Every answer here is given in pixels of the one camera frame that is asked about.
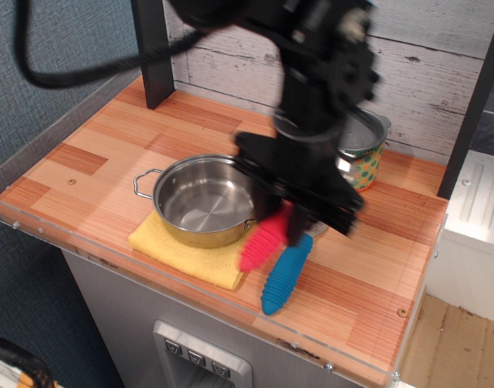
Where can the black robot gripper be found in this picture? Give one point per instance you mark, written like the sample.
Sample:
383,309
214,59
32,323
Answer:
299,168

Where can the red handled metal spoon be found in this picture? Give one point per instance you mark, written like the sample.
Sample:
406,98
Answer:
270,235

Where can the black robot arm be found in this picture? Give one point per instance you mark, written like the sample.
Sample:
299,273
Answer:
328,73

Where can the silver steel pan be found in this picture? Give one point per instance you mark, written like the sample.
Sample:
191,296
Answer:
204,201

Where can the yellow folded cloth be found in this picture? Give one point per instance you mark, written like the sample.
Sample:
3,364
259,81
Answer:
218,266

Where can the toy food can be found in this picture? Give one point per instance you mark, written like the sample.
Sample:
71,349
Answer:
361,148

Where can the silver dispenser button panel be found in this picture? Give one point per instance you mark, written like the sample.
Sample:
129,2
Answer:
189,361

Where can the grey toy kitchen cabinet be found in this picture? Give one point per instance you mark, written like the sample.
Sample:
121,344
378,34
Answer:
126,298

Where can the white cabinet at right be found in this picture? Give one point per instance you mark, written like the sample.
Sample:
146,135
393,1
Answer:
461,272

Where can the orange object bottom left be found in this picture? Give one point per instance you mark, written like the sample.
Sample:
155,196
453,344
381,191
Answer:
35,381

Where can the blue handled metal fork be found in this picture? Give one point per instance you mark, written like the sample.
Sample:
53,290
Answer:
283,278

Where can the dark grey left post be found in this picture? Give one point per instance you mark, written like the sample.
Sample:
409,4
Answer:
151,33

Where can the dark grey post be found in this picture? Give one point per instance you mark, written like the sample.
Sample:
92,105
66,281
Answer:
469,125
151,33

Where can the dark grey right post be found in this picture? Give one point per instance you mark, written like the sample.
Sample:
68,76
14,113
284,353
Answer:
469,125

